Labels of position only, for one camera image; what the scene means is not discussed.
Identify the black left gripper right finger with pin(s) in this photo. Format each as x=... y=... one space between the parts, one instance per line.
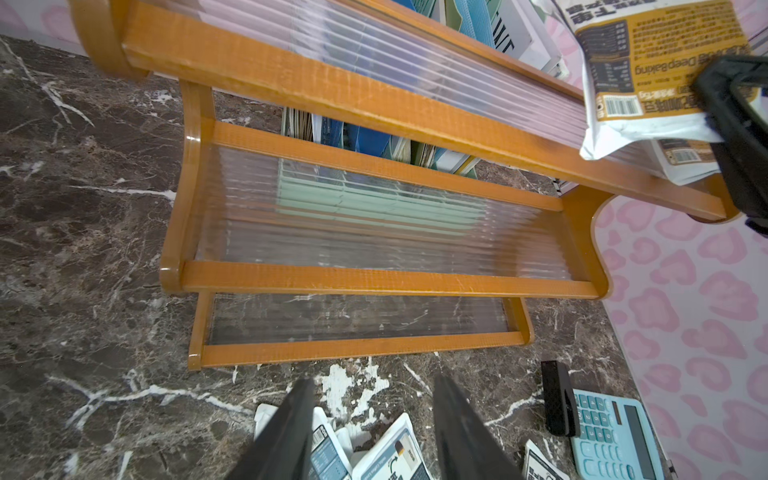
x=465 y=447

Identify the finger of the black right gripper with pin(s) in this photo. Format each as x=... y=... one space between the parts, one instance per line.
x=561 y=413

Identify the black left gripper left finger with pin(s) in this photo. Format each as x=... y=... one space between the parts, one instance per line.
x=283 y=448

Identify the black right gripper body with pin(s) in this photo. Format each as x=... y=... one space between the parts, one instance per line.
x=722 y=88

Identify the blue coffee bag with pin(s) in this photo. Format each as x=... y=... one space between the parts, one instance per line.
x=537 y=467
x=328 y=459
x=396 y=456

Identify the yellow coffee bag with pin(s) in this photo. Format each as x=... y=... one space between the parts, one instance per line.
x=640 y=61
x=684 y=161

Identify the orange wooden three-tier shelf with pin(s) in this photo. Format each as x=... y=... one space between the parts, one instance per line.
x=300 y=251

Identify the light blue calculator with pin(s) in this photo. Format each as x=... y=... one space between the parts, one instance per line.
x=616 y=440

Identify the white binder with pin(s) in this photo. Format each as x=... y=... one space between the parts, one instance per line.
x=519 y=32

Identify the green file organizer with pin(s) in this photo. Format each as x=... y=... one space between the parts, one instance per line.
x=323 y=193

